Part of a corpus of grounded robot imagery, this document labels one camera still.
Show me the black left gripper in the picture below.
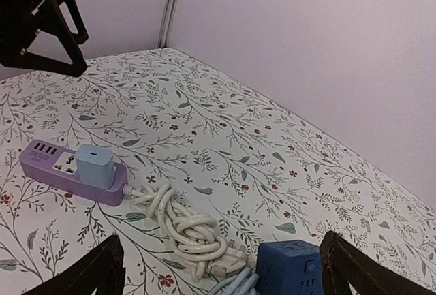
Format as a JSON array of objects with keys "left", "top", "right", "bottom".
[{"left": 1, "top": 0, "right": 89, "bottom": 77}]

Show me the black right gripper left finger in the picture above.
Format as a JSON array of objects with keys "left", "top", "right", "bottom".
[{"left": 26, "top": 234, "right": 125, "bottom": 295}]

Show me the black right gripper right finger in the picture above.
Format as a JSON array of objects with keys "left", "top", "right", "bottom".
[{"left": 320, "top": 231, "right": 434, "bottom": 295}]

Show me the light blue charger plug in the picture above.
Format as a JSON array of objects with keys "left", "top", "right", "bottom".
[{"left": 74, "top": 144, "right": 114, "bottom": 189}]

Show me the dark blue cube socket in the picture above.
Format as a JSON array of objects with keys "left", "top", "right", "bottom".
[{"left": 255, "top": 240, "right": 324, "bottom": 295}]

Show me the purple power strip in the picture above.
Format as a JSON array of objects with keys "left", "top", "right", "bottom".
[{"left": 19, "top": 140, "right": 128, "bottom": 206}]

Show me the floral patterned table mat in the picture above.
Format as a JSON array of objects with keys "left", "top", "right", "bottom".
[{"left": 1, "top": 49, "right": 435, "bottom": 294}]

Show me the cream coiled power cable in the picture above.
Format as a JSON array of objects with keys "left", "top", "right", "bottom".
[{"left": 124, "top": 182, "right": 248, "bottom": 279}]

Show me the light blue coiled cable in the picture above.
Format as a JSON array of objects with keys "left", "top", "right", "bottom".
[{"left": 206, "top": 268, "right": 260, "bottom": 295}]

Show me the right aluminium frame post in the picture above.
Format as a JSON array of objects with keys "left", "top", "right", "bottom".
[{"left": 157, "top": 0, "right": 178, "bottom": 48}]

